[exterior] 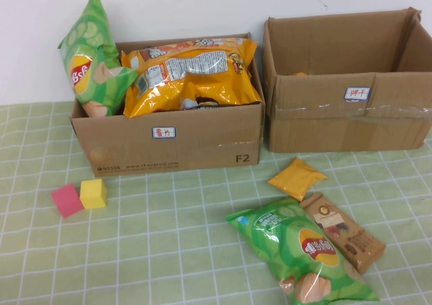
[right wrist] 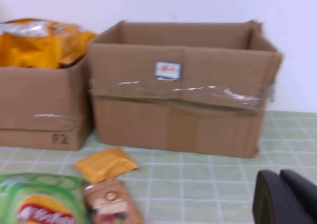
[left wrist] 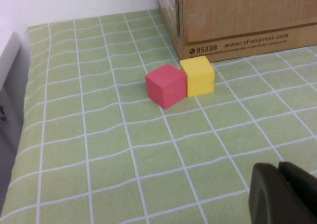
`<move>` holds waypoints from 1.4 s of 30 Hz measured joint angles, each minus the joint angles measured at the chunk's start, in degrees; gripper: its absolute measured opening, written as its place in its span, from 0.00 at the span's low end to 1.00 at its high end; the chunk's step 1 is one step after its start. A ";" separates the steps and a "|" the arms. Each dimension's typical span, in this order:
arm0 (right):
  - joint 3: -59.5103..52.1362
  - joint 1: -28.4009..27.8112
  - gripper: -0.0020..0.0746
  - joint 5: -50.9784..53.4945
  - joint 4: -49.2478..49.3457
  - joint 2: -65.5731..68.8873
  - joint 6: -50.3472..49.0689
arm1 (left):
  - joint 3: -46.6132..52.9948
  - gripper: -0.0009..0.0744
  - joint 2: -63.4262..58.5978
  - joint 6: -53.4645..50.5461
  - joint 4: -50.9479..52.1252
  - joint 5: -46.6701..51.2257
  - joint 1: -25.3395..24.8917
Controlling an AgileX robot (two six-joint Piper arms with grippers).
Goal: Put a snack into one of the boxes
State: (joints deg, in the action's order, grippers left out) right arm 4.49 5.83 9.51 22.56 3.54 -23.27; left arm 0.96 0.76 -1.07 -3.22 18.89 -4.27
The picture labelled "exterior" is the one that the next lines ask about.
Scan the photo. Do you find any green chips bag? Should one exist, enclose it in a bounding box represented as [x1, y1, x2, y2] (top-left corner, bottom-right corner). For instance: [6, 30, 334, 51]
[225, 197, 381, 305]
[57, 0, 138, 119]

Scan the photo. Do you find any brown snack bar packet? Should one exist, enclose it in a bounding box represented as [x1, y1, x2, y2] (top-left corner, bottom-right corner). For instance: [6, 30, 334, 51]
[299, 192, 387, 275]

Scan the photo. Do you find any cardboard box with F2 print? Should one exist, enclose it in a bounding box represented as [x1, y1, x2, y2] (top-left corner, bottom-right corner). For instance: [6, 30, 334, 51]
[70, 32, 267, 178]

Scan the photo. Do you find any white label with red writing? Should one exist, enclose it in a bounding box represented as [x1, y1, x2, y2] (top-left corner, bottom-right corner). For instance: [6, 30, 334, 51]
[344, 87, 371, 101]
[151, 126, 178, 139]

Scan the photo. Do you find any large orange chips bag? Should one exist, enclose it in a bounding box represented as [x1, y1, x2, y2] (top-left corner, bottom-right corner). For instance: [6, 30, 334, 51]
[120, 37, 263, 119]

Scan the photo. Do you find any taped plain cardboard box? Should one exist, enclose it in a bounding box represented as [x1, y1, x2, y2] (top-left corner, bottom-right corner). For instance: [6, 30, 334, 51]
[262, 6, 432, 153]

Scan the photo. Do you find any yellow foam cube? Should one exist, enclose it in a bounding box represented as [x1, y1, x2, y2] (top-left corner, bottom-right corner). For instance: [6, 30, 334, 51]
[80, 178, 108, 211]

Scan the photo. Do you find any green checked tablecloth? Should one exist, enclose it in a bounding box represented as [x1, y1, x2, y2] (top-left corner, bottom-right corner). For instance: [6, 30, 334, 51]
[0, 101, 432, 305]

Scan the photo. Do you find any green chips bag, crumpled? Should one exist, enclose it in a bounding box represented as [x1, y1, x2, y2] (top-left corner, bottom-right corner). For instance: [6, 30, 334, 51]
[57, 0, 138, 119]

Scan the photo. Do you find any pink foam cube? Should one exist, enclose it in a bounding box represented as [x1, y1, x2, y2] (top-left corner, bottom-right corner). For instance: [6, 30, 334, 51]
[51, 183, 85, 219]

